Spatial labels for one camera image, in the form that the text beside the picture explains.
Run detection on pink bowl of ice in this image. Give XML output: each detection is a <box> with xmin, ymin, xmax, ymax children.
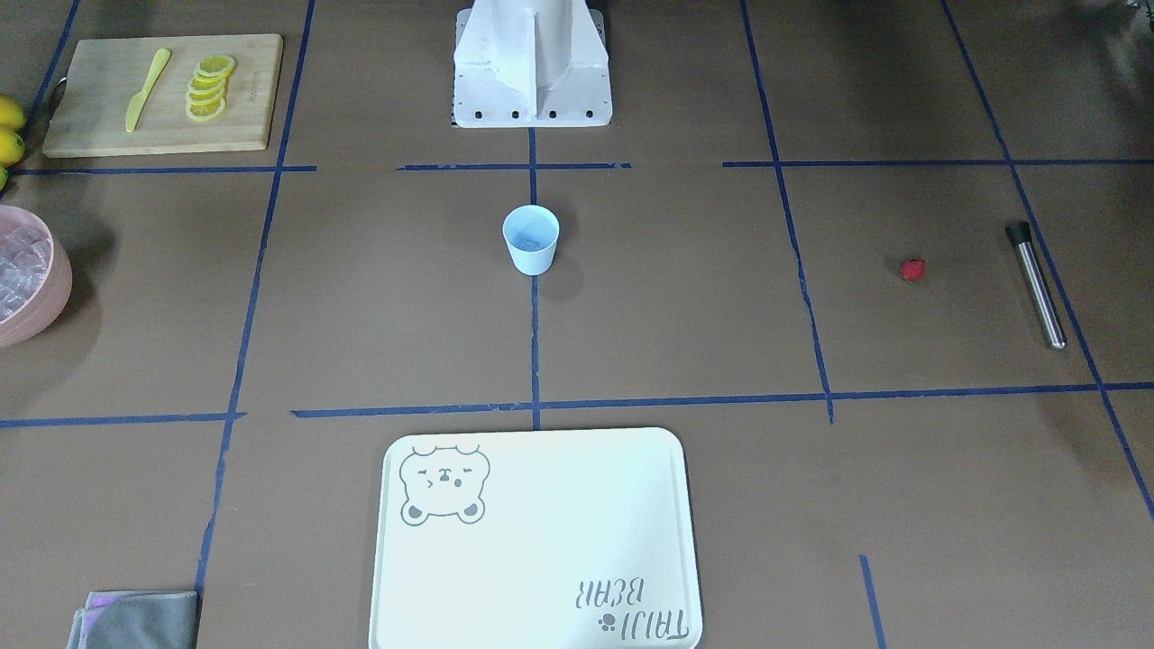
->
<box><xmin>1</xmin><ymin>206</ymin><xmax>73</xmax><ymax>348</ymax></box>

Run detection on cream bear serving tray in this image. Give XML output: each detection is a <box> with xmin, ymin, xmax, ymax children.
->
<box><xmin>368</xmin><ymin>427</ymin><xmax>704</xmax><ymax>648</ymax></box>

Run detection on red strawberry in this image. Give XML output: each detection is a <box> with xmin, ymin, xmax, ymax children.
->
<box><xmin>899</xmin><ymin>259</ymin><xmax>928</xmax><ymax>282</ymax></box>

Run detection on lemon slice stack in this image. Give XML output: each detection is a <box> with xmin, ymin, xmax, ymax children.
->
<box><xmin>185</xmin><ymin>53</ymin><xmax>237</xmax><ymax>124</ymax></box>

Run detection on steel muddler black tip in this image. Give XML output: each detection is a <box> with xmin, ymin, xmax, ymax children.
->
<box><xmin>1004</xmin><ymin>221</ymin><xmax>1067</xmax><ymax>350</ymax></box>

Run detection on wooden cutting board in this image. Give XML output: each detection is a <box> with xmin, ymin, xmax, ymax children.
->
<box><xmin>42</xmin><ymin>33</ymin><xmax>283</xmax><ymax>159</ymax></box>

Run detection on yellow plastic knife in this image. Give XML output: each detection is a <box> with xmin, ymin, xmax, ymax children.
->
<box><xmin>123</xmin><ymin>49</ymin><xmax>170</xmax><ymax>133</ymax></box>

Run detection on grey folded cloth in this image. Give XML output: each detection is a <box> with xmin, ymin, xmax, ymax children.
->
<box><xmin>67</xmin><ymin>590</ymin><xmax>198</xmax><ymax>648</ymax></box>

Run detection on yellow lemon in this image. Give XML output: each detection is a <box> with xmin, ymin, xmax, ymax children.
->
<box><xmin>0</xmin><ymin>94</ymin><xmax>27</xmax><ymax>132</ymax></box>
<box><xmin>0</xmin><ymin>126</ymin><xmax>25</xmax><ymax>169</ymax></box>

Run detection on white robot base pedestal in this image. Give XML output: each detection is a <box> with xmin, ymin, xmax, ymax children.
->
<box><xmin>451</xmin><ymin>1</ymin><xmax>613</xmax><ymax>129</ymax></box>

